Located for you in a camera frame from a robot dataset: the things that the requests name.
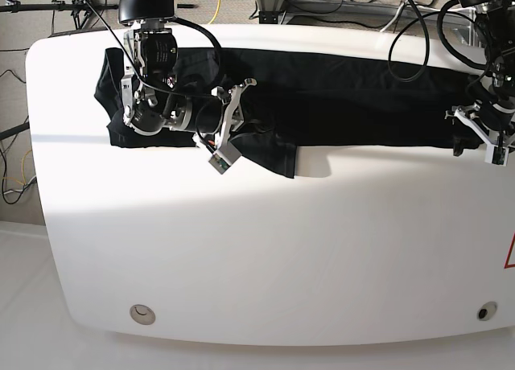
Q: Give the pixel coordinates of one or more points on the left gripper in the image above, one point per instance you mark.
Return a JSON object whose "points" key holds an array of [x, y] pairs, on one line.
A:
{"points": [[492, 123]]}

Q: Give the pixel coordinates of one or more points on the left table grommet cap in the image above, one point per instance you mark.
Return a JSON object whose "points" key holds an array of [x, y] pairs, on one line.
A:
{"points": [[142, 314]]}

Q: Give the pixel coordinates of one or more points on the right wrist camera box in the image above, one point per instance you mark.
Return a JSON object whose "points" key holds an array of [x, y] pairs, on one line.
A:
{"points": [[224, 157]]}

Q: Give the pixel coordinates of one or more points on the aluminium frame base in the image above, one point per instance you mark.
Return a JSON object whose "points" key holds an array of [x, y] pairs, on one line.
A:
{"points": [[368, 14]]}

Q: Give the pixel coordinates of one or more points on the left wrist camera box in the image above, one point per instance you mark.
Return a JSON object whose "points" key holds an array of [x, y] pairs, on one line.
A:
{"points": [[496, 155]]}

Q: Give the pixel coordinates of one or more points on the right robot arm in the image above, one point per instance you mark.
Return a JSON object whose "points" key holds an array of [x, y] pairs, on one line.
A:
{"points": [[150, 104]]}

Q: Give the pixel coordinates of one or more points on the red triangle warning sticker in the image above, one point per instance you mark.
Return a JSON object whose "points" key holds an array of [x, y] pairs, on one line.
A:
{"points": [[510, 262]]}

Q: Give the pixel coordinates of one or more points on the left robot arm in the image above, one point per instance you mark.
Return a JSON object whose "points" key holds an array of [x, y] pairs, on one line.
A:
{"points": [[494, 23]]}

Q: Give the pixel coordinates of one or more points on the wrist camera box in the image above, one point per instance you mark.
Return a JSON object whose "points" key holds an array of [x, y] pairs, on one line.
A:
{"points": [[496, 155], [224, 157]]}

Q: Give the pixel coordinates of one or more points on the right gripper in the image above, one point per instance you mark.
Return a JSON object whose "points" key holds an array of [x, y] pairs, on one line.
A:
{"points": [[217, 118]]}

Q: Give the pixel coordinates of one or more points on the black T-shirt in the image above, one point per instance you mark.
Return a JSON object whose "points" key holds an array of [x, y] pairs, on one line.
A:
{"points": [[331, 100]]}

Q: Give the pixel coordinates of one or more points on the right table grommet cap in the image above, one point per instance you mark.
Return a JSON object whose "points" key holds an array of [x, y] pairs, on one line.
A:
{"points": [[487, 311]]}

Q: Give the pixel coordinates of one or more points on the black tripod stand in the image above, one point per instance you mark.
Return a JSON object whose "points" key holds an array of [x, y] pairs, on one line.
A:
{"points": [[84, 13]]}

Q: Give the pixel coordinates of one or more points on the table grommet cap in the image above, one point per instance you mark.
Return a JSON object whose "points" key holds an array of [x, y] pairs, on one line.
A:
{"points": [[142, 314], [487, 311]]}

